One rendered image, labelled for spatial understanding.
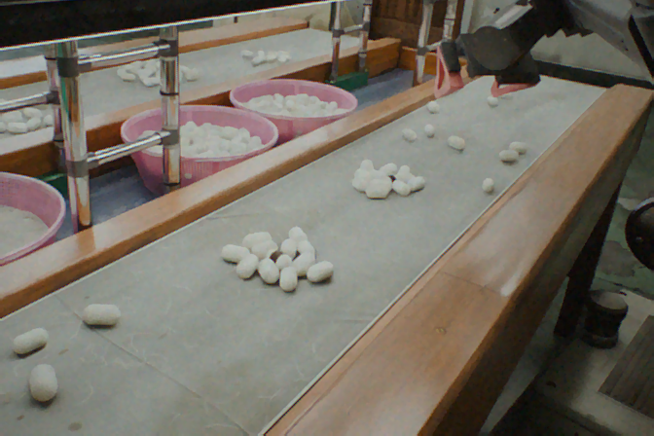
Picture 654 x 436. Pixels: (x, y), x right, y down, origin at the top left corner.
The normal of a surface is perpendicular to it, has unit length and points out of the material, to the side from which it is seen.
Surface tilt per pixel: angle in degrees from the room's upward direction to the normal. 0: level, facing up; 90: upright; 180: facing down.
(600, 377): 0
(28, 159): 90
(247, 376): 0
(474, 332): 0
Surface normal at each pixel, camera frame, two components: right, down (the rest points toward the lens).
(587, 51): -0.50, 0.29
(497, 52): -0.65, 0.57
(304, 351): 0.08, -0.90
